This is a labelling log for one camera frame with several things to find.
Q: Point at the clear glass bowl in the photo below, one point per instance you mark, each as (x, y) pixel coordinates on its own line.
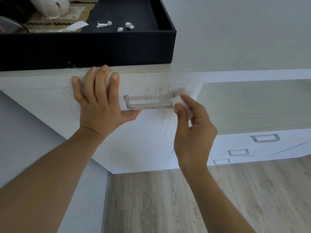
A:
(12, 25)

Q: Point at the beige patterned mat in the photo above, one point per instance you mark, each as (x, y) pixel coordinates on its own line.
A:
(80, 12)

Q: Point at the white cabinet door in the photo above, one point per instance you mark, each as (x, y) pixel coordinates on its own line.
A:
(298, 150)
(145, 143)

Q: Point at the white plastic jug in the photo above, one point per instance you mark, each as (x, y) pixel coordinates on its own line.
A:
(48, 7)

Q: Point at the white paper strip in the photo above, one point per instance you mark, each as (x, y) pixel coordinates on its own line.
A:
(75, 26)

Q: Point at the person's left forearm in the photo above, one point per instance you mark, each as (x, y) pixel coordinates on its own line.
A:
(43, 186)

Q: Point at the person's right forearm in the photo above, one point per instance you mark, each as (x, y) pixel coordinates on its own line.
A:
(218, 206)

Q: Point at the white wipe pad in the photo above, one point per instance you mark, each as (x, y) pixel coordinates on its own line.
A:
(177, 101)

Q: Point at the black storage box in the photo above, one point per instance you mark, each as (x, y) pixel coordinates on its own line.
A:
(97, 48)

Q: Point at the person's left hand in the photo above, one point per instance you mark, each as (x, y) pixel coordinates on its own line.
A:
(99, 114)

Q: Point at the white wooden cabinet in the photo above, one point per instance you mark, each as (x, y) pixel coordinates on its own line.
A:
(243, 75)

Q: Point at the person's right hand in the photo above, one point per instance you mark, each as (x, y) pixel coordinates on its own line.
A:
(196, 143)

